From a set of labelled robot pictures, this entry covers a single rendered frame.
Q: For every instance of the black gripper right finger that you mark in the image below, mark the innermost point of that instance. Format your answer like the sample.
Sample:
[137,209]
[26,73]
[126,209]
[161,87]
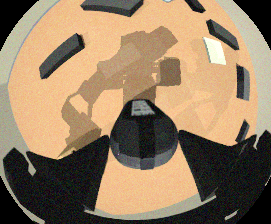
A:
[210,162]

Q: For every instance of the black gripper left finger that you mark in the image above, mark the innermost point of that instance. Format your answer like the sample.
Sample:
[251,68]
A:
[79,173]

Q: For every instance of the dark grey controller unit with white label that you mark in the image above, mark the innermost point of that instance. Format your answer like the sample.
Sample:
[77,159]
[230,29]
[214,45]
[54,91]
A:
[143,136]

